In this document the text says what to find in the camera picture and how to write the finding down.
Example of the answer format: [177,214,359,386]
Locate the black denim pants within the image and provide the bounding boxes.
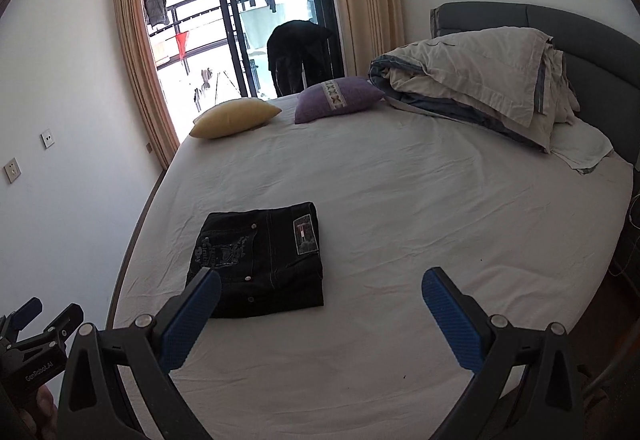
[186,201,324,319]

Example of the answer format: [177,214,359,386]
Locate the person's left hand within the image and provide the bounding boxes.
[20,385,58,440]

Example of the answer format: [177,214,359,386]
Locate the white bed mattress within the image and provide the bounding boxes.
[115,96,632,439]

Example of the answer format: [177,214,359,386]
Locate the white flat pillow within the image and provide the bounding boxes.
[550,118,613,174]

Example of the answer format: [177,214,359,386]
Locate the yellow pillow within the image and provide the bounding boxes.
[189,98,281,140]

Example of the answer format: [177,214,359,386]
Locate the beige folded duvet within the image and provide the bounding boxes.
[369,27,579,153]

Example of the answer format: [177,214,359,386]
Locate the red hanging garment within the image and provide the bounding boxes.
[175,31,189,60]

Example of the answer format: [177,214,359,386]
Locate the dark grey headboard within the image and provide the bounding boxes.
[431,1,639,167]

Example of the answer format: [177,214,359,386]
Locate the grey hanging jacket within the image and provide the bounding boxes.
[143,0,169,28]

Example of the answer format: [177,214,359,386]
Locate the purple pillow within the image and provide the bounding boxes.
[294,77,384,125]

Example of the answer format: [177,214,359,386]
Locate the left beige curtain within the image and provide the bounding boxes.
[113,0,180,170]

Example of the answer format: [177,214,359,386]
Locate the black garment on rack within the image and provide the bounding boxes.
[267,20,334,97]

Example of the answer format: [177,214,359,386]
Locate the white wall socket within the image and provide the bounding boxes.
[3,158,22,184]

